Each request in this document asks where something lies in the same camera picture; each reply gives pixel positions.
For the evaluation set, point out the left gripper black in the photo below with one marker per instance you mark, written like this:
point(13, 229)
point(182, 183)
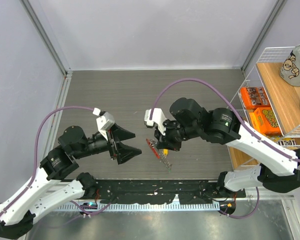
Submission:
point(123, 152)

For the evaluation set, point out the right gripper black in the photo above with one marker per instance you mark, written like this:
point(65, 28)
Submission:
point(165, 141)

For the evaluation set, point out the yellow key tag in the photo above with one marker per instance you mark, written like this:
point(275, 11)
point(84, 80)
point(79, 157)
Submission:
point(165, 152)

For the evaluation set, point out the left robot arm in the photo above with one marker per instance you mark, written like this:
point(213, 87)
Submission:
point(30, 203)

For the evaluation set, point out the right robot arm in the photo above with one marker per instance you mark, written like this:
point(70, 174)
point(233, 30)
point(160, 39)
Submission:
point(277, 170)

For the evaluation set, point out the orange yellow snack box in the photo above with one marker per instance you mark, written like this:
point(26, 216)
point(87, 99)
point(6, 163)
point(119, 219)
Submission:
point(264, 121)

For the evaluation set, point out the orange snack box top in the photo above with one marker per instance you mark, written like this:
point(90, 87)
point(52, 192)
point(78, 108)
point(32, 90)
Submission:
point(254, 97)

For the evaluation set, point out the yellow snack bag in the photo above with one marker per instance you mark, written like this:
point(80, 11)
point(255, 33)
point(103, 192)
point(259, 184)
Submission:
point(287, 142)

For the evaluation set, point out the grey printed pouch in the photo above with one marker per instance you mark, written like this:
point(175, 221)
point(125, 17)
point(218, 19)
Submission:
point(295, 66)

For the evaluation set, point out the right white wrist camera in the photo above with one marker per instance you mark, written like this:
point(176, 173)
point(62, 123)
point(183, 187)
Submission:
point(155, 118)

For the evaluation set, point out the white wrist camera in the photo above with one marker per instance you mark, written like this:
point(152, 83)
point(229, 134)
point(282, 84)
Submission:
point(104, 122)
point(155, 118)

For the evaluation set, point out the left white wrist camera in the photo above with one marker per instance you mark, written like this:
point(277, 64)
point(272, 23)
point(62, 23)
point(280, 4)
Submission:
point(104, 122)

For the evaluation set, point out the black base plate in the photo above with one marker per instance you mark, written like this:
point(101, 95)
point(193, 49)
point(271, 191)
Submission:
point(159, 192)

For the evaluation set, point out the white slotted cable duct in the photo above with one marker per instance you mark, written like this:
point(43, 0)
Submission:
point(171, 207)

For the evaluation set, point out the white wire shelf rack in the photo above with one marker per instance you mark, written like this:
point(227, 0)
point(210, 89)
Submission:
point(284, 99)

